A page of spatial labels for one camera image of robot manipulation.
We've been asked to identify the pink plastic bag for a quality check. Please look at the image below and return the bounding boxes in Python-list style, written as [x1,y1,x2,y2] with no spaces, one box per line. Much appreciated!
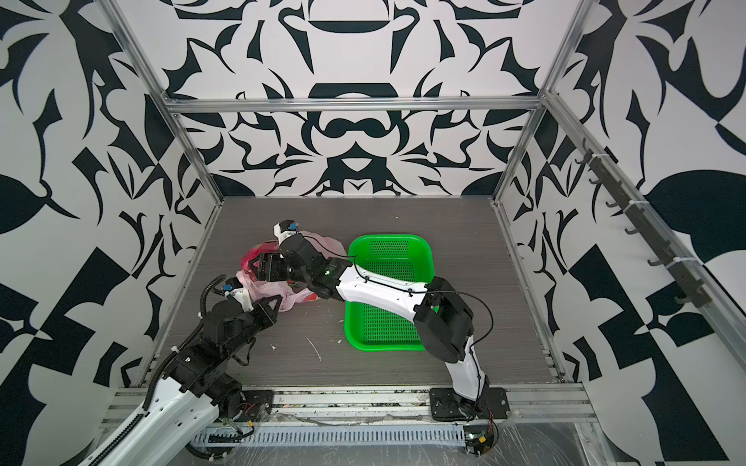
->
[236,230,348,312]

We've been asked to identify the green plastic basket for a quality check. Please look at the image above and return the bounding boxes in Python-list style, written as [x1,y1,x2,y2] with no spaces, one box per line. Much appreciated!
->
[342,234,435,353]

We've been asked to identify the pink dragon fruit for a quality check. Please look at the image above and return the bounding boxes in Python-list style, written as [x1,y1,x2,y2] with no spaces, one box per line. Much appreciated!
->
[240,240,279,274]

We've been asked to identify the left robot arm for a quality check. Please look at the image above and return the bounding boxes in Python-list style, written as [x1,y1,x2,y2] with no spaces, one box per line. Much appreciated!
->
[82,290,282,465]

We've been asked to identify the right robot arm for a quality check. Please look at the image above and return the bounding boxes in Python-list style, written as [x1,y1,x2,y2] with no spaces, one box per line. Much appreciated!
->
[248,233,489,408]

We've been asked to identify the small circuit board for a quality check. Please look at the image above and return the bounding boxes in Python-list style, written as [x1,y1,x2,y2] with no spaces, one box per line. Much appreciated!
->
[464,423,499,456]

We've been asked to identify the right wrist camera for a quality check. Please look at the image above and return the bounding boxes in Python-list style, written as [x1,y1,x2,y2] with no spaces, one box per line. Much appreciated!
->
[273,219,298,245]

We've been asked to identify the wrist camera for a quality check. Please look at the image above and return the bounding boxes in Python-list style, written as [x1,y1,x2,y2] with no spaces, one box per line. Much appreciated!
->
[219,277,254,313]
[273,219,298,245]

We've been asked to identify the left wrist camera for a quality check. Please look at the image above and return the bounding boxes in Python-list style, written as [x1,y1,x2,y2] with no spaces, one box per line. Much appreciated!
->
[219,277,254,313]

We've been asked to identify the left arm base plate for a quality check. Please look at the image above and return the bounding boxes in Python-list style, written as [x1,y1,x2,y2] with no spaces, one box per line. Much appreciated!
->
[232,389,275,423]

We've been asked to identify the black corrugated cable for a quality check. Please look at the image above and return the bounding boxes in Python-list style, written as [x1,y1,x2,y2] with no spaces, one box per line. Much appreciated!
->
[86,275,258,466]

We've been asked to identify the white slotted cable duct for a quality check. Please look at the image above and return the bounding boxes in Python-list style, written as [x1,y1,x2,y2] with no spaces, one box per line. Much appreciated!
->
[190,424,466,448]

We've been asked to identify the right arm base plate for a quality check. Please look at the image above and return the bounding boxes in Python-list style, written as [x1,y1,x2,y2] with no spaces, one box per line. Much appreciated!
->
[429,388,511,423]

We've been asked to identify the black wall hook rail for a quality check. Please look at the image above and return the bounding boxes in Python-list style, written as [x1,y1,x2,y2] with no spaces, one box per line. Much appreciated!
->
[576,140,713,308]

